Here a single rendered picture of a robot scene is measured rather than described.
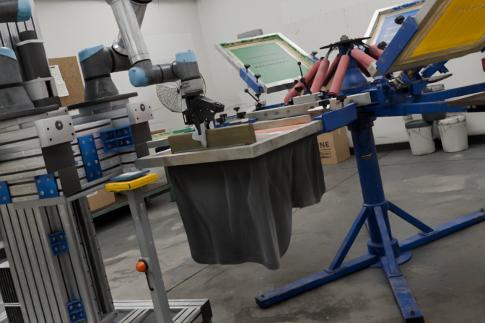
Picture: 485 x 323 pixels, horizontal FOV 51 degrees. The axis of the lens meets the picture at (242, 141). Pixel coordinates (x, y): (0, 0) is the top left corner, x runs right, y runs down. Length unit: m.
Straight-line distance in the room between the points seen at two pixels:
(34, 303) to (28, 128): 0.84
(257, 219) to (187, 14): 6.15
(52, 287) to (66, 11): 4.56
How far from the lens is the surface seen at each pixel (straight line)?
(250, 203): 1.81
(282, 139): 1.77
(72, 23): 6.40
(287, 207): 1.91
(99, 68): 2.27
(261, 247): 1.87
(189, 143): 1.94
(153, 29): 7.19
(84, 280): 2.22
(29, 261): 2.30
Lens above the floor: 1.18
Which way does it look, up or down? 6 degrees down
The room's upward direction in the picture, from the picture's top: 12 degrees counter-clockwise
